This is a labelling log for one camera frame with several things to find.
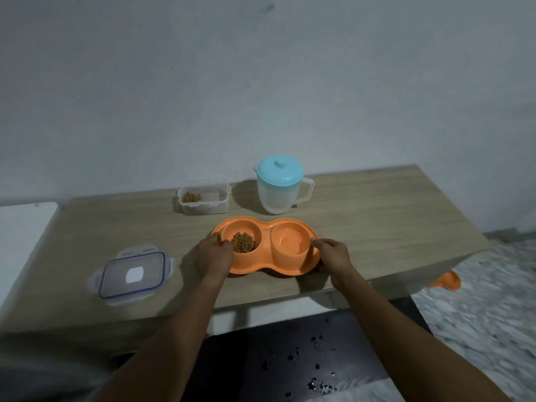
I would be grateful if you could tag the person's left forearm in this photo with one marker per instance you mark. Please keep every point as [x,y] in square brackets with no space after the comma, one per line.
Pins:
[167,343]

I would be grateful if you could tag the clear container lid blue seal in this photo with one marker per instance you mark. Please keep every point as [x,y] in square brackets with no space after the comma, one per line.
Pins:
[132,275]

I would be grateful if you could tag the person's left hand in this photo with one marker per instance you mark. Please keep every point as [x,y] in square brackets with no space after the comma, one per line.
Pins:
[212,257]

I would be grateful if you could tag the person's right hand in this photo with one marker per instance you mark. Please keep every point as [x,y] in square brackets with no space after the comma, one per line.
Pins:
[336,259]

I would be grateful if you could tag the brown pet kibble in bowl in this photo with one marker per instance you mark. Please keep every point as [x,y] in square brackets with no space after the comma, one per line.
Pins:
[243,242]

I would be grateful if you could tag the person's right thumb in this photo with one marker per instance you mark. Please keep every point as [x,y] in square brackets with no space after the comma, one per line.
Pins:
[319,244]

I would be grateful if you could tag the person's left fingers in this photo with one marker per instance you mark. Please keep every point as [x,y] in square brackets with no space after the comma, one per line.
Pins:
[218,239]

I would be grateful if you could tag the brown kibble in container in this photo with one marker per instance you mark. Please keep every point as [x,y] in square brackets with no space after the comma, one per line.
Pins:
[191,197]

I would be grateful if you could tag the orange plastic object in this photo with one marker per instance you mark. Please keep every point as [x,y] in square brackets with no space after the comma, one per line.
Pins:
[447,281]

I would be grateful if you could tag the orange double pet bowl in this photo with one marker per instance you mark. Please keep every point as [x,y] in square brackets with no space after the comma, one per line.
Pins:
[268,246]

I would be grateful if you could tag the person's right forearm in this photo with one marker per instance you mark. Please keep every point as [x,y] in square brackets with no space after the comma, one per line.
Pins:
[412,347]

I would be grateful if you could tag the clear plastic food container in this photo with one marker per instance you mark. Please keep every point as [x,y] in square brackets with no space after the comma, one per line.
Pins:
[204,198]

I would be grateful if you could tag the clear pitcher with blue lid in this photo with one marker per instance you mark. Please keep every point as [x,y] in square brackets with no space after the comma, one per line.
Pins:
[279,184]

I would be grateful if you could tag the wooden table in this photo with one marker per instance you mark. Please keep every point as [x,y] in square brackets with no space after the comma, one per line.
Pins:
[251,255]

